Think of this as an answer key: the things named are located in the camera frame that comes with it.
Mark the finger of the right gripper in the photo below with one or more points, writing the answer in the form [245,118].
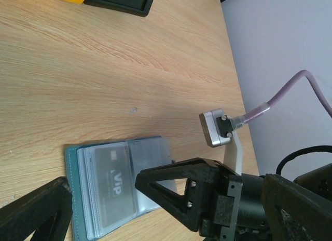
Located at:
[193,191]

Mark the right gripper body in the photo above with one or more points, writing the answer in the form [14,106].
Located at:
[233,207]

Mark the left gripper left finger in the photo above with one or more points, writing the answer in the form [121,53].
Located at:
[45,213]

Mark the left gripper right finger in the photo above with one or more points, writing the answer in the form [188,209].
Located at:
[293,212]

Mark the teal card holder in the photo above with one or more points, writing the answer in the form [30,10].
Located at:
[144,153]

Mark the black VIP card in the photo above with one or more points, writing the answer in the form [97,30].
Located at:
[114,183]

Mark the right black bin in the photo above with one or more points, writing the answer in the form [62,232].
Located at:
[139,8]

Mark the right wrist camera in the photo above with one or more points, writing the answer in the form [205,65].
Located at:
[210,128]

